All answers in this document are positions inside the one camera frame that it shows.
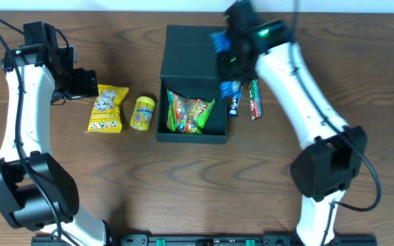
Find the purple Dairy Milk bar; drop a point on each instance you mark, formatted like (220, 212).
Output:
(234, 104)

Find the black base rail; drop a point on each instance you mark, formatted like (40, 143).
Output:
(265, 240)

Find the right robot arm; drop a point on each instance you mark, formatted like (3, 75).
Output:
(330, 149)

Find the green Milo wafer bar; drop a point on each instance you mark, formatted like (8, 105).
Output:
(255, 100)

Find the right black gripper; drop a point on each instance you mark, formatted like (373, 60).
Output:
(233, 73)

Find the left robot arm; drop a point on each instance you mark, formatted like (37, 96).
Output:
(36, 192)

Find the blue Oreo cookie pack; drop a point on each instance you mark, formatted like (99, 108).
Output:
(229, 86)

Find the dark green gift box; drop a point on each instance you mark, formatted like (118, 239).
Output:
(189, 68)

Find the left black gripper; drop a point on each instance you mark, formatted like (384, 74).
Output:
(85, 83)

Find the Haribo gummy candy bag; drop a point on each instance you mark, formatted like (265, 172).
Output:
(187, 116)

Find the yellow Mentos gum bottle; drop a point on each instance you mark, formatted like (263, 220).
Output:
(142, 113)

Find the yellow seed snack bag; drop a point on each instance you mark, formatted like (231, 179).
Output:
(106, 113)

